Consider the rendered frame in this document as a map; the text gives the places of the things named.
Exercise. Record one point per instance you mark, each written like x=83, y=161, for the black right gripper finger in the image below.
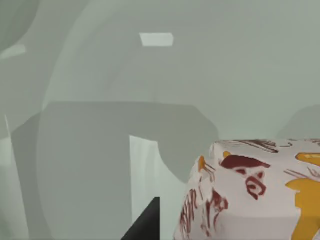
x=149, y=222

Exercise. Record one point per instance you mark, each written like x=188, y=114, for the white red yellow printed box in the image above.
x=252, y=195

